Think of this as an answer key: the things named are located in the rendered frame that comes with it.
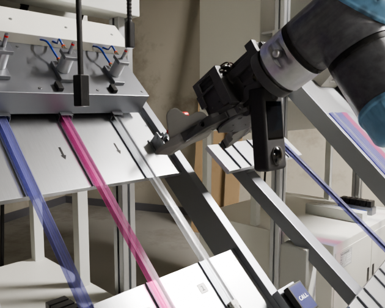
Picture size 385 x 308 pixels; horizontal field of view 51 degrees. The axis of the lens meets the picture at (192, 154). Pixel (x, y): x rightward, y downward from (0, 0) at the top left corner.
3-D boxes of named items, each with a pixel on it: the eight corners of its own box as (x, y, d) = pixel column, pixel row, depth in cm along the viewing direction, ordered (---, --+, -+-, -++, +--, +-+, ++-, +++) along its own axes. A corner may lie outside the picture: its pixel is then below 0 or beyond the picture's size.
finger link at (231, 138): (225, 118, 73) (234, 94, 65) (239, 146, 72) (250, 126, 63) (209, 123, 73) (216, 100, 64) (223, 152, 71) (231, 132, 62)
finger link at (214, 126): (184, 136, 61) (237, 111, 60) (189, 146, 60) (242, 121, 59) (176, 128, 56) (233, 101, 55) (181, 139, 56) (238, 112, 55)
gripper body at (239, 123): (220, 90, 66) (275, 42, 58) (243, 136, 63) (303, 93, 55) (187, 88, 60) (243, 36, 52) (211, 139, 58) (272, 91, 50)
